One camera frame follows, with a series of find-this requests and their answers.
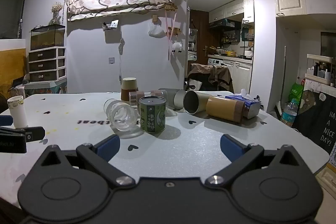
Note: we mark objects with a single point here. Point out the clear cup with brown band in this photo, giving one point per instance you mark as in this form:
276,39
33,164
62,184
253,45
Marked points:
136,98

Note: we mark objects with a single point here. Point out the dark curtain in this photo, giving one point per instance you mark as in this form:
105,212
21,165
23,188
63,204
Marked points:
11,1

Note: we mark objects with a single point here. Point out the black lettered sign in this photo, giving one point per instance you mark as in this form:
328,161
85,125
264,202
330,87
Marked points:
319,119

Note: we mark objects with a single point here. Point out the grey metal cup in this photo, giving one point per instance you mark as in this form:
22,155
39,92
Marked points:
195,102
176,99

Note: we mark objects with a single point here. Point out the white drawer unit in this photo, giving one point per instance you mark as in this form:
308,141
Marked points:
46,64

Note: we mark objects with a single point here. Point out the white paper cup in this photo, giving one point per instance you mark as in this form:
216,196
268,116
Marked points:
17,112

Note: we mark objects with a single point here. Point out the brown wooden door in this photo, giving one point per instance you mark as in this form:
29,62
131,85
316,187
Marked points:
199,37

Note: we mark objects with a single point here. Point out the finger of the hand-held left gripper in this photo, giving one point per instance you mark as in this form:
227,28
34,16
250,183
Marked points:
5,121
32,133

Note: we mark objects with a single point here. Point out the plastic water bottle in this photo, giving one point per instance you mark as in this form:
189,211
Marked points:
288,115

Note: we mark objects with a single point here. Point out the green printed tin can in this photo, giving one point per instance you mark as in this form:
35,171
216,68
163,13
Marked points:
152,116

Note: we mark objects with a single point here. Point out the brown and cream paper cup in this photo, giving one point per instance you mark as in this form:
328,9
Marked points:
129,87

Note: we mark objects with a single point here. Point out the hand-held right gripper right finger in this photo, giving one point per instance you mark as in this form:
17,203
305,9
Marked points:
231,147

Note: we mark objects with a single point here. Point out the clear ribbed glass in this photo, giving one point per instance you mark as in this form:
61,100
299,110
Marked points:
122,115

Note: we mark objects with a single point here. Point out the green bag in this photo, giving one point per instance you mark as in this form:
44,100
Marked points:
296,92

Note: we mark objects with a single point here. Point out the yellow pot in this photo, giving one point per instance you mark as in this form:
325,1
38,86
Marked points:
231,53

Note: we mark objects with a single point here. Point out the glass fish tank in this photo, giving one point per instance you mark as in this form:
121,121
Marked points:
47,37

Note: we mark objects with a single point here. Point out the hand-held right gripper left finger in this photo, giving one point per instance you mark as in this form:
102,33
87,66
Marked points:
109,147

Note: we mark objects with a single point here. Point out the dried flowers in vase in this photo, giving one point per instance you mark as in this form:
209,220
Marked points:
56,12

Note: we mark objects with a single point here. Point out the tan cardboard tube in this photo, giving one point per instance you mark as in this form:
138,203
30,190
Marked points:
223,108

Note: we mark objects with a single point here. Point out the white plush toy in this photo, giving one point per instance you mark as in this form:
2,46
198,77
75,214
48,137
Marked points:
177,47

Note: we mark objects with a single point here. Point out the blue tissue pack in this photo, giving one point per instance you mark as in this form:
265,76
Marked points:
250,106

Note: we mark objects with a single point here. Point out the chair with brown clothing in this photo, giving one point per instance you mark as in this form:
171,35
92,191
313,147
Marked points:
212,77

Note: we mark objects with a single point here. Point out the white storage rack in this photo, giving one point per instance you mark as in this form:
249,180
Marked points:
321,71

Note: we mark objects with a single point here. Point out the white kitchen wall cabinets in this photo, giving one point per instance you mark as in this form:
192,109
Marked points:
231,10

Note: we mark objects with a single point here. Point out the white plastic bag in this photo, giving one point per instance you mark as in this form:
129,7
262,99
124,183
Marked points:
156,29

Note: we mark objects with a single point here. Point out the yellow board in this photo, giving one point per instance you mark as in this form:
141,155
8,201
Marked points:
13,64

